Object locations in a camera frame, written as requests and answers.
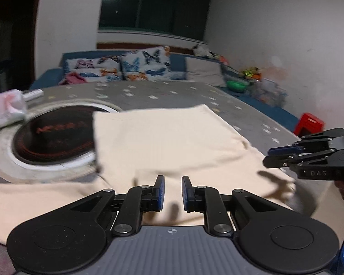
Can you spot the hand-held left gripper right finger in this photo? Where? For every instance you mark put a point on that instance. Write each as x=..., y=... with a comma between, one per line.
x=185, y=194

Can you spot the red plastic stool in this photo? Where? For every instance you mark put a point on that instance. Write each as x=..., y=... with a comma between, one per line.
x=308, y=123

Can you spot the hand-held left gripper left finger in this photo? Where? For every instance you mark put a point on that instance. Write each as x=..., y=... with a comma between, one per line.
x=160, y=194

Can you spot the white remote control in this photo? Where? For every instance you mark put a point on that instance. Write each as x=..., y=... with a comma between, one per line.
x=33, y=94

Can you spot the black and white plush toy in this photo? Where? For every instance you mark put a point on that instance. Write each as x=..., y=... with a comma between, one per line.
x=202, y=51

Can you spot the round black table heater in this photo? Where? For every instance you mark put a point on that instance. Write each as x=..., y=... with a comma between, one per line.
x=51, y=137

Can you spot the pink and white plastic bag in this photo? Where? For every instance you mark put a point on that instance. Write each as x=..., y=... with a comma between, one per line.
x=4, y=108

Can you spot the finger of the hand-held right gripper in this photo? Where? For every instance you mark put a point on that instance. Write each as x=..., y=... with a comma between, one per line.
x=283, y=150
x=275, y=161

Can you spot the wide butterfly-print pillow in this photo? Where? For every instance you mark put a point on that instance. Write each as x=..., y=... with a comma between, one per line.
x=91, y=70

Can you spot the pink cloth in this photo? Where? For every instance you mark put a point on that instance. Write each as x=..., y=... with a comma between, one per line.
x=73, y=78

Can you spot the cream cloth garment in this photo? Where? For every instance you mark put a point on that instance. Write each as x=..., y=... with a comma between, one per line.
x=166, y=143

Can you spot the clear plastic storage box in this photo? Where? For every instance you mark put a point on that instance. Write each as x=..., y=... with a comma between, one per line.
x=268, y=93

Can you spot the grey star-print table cover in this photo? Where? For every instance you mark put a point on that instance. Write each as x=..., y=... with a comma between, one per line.
x=166, y=94

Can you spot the grey pillow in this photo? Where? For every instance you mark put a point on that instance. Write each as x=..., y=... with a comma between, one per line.
x=205, y=71

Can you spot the square butterfly-print pillow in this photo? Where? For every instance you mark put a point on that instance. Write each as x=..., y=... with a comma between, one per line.
x=146, y=64

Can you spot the yellow-green toy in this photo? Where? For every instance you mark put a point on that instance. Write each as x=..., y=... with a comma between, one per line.
x=250, y=73

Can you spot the dark window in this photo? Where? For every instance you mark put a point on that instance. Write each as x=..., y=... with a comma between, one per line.
x=154, y=5

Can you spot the blue sofa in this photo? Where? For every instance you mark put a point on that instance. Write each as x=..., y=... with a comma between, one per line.
x=177, y=60

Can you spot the green bowl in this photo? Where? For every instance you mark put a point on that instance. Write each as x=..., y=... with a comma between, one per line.
x=236, y=86

